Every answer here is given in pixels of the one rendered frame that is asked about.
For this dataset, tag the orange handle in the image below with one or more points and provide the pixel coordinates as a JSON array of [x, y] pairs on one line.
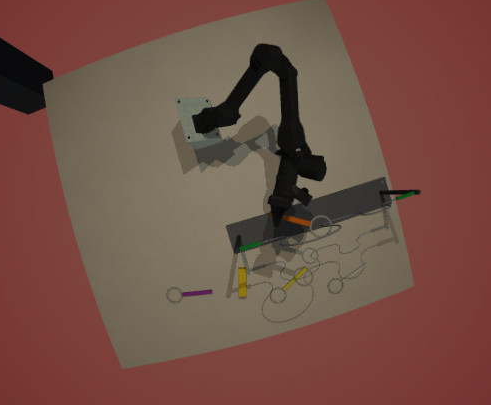
[[307, 222]]

